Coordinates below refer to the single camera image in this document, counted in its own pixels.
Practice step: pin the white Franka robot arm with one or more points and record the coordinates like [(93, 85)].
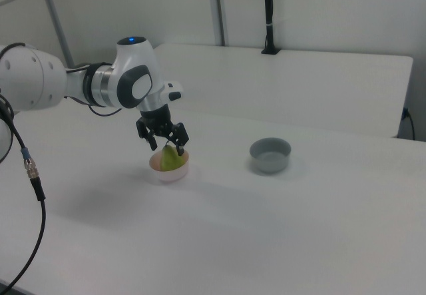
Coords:
[(30, 78)]

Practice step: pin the green pear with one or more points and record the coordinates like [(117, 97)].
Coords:
[(170, 162)]

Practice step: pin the grey plastic bowl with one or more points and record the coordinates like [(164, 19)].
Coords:
[(270, 162)]

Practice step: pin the black camera pole with base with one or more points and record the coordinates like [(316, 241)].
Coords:
[(269, 8)]

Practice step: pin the pink plastic bowl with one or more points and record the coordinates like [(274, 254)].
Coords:
[(173, 176)]

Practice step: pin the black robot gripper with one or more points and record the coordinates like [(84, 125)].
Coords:
[(156, 122)]

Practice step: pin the white adjacent table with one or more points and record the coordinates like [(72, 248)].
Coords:
[(299, 85)]

